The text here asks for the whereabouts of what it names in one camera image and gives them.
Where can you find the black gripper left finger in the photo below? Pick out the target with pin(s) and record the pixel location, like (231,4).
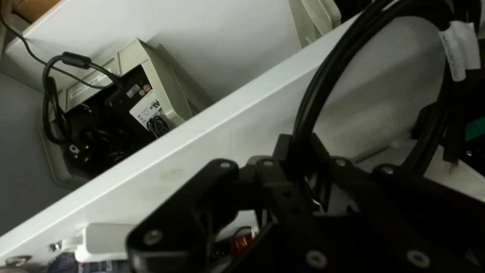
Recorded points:
(177,233)

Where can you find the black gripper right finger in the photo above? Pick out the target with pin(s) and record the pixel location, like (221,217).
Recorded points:
(384,228)

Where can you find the brown box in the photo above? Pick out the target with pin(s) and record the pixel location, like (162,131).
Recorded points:
(36,8)

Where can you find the metal shelving unit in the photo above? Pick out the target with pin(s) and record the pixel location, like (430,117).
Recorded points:
(228,131)

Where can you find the gray storage bin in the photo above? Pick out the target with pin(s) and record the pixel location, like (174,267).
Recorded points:
(157,70)

